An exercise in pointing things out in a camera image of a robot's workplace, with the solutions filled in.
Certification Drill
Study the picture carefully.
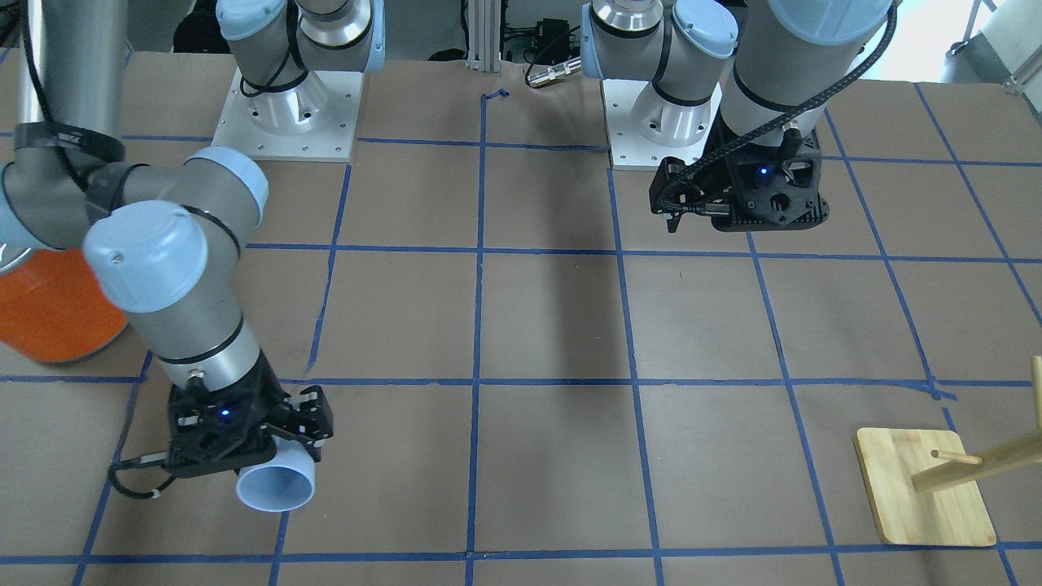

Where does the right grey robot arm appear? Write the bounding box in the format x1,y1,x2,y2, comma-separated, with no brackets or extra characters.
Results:
2,1,334,477

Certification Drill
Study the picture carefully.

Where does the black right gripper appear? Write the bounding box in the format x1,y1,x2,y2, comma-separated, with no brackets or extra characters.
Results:
168,356,334,463

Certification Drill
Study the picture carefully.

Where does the wooden cup rack stand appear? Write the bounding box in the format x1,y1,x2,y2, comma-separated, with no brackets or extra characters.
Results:
855,355,1042,546

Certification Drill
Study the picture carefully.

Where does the aluminium frame post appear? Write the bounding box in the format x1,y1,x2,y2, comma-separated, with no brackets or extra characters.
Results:
462,0,503,75

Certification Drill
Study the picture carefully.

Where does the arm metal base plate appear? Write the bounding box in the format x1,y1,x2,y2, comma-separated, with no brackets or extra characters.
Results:
602,79,722,171
212,71,365,163

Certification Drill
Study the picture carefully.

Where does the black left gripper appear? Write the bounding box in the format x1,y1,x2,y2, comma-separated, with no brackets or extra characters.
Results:
704,130,830,231

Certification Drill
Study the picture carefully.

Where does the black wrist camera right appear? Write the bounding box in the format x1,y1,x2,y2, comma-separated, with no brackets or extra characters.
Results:
163,379,277,478

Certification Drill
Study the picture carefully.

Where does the light blue plastic cup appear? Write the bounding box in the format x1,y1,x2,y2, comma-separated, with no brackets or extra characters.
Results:
235,445,317,513

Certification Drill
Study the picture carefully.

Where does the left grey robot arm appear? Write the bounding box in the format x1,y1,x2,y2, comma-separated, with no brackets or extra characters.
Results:
580,1,900,231

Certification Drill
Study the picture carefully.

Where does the orange can with silver lid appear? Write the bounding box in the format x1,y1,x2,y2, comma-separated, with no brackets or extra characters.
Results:
1,245,128,363

